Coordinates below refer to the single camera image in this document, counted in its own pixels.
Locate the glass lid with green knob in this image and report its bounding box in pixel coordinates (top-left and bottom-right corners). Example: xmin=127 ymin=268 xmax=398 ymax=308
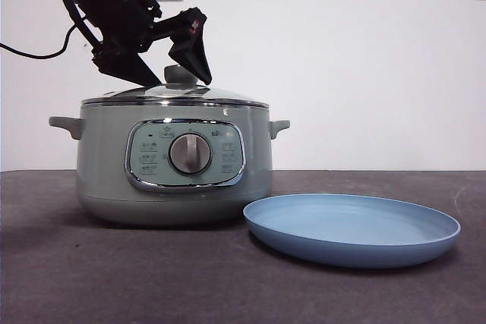
xmin=81 ymin=64 xmax=269 ymax=108

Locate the pale green electric steamer pot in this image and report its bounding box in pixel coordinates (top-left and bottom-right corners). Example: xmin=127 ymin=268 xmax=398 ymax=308
xmin=48 ymin=102 xmax=292 ymax=226

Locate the blue round plate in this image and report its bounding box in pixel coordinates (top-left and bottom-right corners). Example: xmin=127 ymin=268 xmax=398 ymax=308
xmin=242 ymin=193 xmax=462 ymax=269

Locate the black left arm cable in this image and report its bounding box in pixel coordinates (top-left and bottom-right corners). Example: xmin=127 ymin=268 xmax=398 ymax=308
xmin=0 ymin=23 xmax=80 ymax=61

